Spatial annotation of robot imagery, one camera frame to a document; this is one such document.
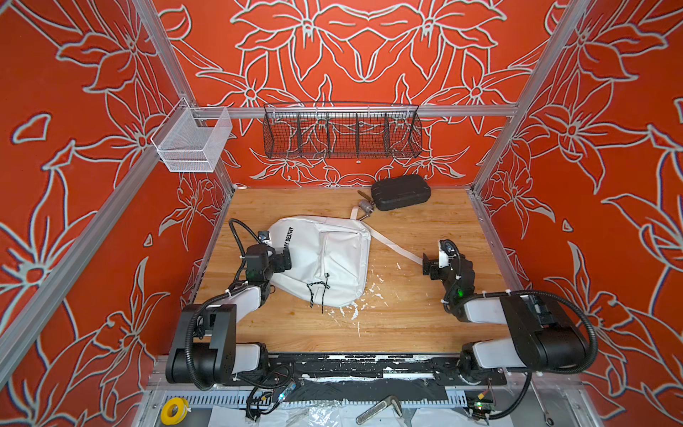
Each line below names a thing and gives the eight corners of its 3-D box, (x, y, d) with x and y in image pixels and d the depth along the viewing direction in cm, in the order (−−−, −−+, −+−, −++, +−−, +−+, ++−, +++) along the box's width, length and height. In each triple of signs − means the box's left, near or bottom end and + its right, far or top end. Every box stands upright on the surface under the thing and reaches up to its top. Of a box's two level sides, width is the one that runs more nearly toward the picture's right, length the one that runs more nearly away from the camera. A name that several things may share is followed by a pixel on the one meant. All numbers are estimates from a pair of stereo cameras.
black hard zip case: (373, 210, 113) (374, 201, 108) (370, 183, 124) (371, 174, 119) (430, 210, 113) (434, 201, 108) (422, 183, 124) (426, 174, 119)
